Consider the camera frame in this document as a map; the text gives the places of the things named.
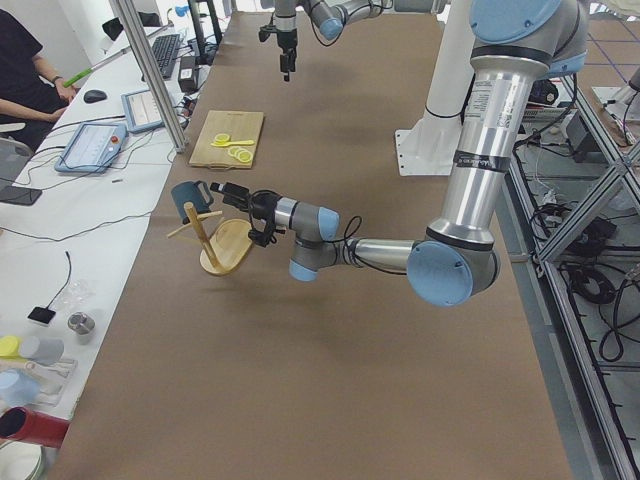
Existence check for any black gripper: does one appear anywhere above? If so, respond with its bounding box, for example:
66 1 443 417
210 182 278 220
277 30 298 75

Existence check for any dark teal mug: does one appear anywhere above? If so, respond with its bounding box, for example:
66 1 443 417
171 180 214 224

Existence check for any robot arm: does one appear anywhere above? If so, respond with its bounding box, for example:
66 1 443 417
213 1 588 306
258 1 393 82

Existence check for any wooden cup rack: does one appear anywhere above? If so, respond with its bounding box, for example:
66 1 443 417
167 202 253 276

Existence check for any steel cup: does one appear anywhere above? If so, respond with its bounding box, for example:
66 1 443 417
67 312 96 345

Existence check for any grey cup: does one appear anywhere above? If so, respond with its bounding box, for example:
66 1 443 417
19 336 64 365

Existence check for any yellow cup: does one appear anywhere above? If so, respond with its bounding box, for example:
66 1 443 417
0 335 22 358

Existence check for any light blue cup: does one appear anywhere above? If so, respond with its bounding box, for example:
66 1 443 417
1 369 40 407

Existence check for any lemon slice front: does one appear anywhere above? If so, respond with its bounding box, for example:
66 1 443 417
234 149 253 164

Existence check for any yellow plastic knife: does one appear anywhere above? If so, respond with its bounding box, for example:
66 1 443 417
210 140 255 148

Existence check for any lemon slice on knife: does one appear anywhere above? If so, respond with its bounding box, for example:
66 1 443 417
213 133 230 146

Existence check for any wooden cutting board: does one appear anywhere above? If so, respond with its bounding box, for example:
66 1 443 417
188 110 265 169

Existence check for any black power adapter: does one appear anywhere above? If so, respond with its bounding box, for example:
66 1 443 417
178 55 199 93

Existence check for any black keyboard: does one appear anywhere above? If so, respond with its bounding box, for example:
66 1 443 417
152 34 182 79

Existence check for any blue teach pendant far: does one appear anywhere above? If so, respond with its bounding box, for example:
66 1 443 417
121 89 164 134

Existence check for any blue teach pendant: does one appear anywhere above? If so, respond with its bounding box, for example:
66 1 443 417
121 89 164 134
54 122 128 174

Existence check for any blue teach pendant near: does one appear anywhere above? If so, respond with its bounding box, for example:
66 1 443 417
54 122 128 174

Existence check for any black computer mouse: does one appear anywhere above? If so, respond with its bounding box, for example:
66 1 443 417
83 89 108 104

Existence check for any black smartphone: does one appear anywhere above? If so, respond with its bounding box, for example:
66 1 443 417
0 186 42 206

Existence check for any person in black shirt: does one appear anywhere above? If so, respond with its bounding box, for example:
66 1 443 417
1 10 76 151

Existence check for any small black square device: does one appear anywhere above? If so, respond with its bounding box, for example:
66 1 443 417
27 306 56 325

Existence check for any red cylinder bottle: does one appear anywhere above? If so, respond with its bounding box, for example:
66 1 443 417
1 407 70 449

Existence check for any white bowl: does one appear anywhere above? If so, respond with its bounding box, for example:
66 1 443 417
0 441 46 480

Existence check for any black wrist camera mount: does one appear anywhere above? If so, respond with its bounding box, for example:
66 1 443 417
248 217 286 247
258 24 278 43

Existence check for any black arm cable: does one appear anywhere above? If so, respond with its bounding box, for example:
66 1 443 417
319 215 411 275

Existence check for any aluminium frame post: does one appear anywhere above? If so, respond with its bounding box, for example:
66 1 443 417
113 0 187 153

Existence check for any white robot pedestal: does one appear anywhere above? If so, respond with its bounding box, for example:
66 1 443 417
395 0 475 176

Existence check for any green handled stick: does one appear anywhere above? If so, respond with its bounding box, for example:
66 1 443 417
63 46 131 88

